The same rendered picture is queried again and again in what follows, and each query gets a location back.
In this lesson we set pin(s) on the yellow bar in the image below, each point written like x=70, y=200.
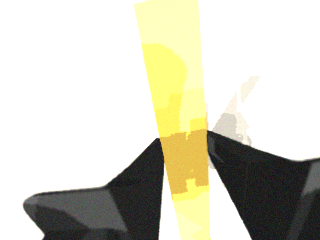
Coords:
x=170, y=37

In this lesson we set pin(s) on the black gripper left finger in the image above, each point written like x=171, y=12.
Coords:
x=130, y=203

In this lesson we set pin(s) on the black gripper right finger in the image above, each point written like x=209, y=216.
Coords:
x=272, y=194

